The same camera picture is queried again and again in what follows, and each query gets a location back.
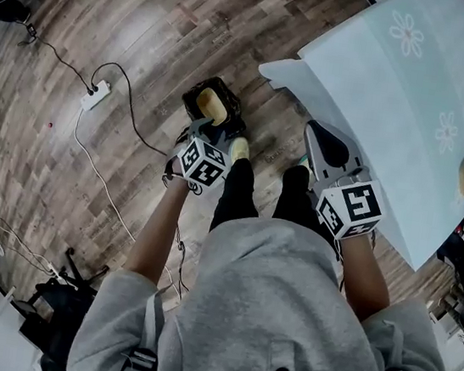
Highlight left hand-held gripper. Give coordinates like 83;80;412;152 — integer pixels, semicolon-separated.
171;113;238;192

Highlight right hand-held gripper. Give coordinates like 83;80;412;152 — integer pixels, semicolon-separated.
289;118;396;247

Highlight black floor box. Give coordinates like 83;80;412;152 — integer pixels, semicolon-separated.
176;71;254;140

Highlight person's right forearm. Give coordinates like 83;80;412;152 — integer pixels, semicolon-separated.
328;229;400;327

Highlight person's left forearm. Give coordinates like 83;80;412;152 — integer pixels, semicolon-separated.
122;169;193;289

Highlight pale yellow sneaker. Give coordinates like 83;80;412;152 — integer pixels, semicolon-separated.
226;135;253;163
294;155;319;184

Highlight person's black trousers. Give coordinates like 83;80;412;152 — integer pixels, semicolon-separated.
210;152;346;250

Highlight light blue floral tablecloth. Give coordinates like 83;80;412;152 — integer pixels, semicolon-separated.
233;0;464;278

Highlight white power strip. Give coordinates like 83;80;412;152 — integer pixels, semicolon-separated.
78;76;114;115

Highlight person's grey hoodie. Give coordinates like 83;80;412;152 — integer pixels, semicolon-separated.
66;193;464;371

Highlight black swivel chair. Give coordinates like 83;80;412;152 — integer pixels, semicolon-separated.
3;239;115;371

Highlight black looped power cable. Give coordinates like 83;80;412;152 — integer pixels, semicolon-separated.
79;58;181;159

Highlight white power cable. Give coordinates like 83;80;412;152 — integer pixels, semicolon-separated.
53;106;207;301

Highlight black adapter cable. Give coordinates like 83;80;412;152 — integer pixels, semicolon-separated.
13;21;104;96

